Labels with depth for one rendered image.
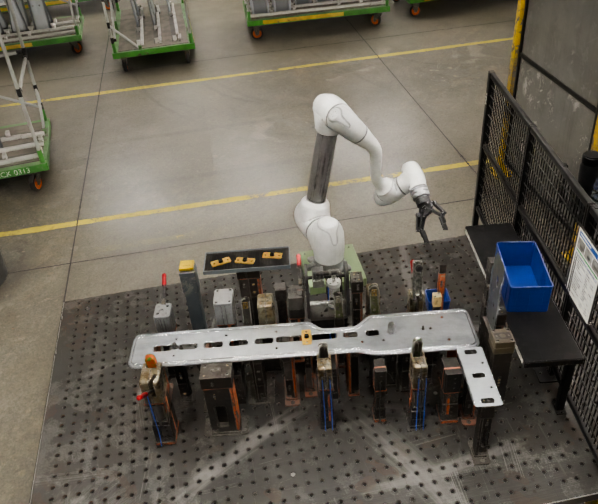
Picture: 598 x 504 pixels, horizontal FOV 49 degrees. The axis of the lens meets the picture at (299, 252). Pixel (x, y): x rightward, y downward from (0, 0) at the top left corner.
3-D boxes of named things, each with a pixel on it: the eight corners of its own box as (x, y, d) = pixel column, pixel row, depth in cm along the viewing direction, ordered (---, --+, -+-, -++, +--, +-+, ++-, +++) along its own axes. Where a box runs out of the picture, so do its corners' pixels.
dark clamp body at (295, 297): (289, 367, 288) (282, 302, 266) (289, 346, 299) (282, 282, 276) (314, 365, 288) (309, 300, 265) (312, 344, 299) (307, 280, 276)
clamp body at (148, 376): (153, 450, 257) (133, 388, 236) (158, 420, 269) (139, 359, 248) (179, 448, 257) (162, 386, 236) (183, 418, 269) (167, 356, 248)
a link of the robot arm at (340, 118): (372, 127, 295) (359, 115, 305) (348, 106, 284) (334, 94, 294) (354, 149, 298) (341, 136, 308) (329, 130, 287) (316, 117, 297)
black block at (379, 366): (371, 427, 259) (371, 376, 242) (368, 406, 268) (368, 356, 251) (391, 425, 259) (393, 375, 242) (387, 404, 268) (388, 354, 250)
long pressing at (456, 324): (125, 374, 251) (124, 372, 250) (135, 334, 269) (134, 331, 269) (481, 348, 250) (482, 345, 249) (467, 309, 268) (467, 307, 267)
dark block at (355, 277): (353, 354, 292) (351, 282, 267) (351, 343, 297) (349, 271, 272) (364, 353, 292) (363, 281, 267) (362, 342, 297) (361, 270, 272)
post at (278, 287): (282, 358, 293) (274, 290, 269) (281, 350, 297) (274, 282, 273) (293, 357, 293) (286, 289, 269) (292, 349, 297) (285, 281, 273)
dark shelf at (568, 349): (523, 368, 239) (524, 363, 237) (464, 230, 311) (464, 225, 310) (583, 364, 239) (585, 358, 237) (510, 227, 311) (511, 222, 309)
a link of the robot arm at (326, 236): (321, 269, 325) (320, 234, 311) (306, 249, 338) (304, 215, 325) (350, 260, 330) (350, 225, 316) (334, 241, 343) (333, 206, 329)
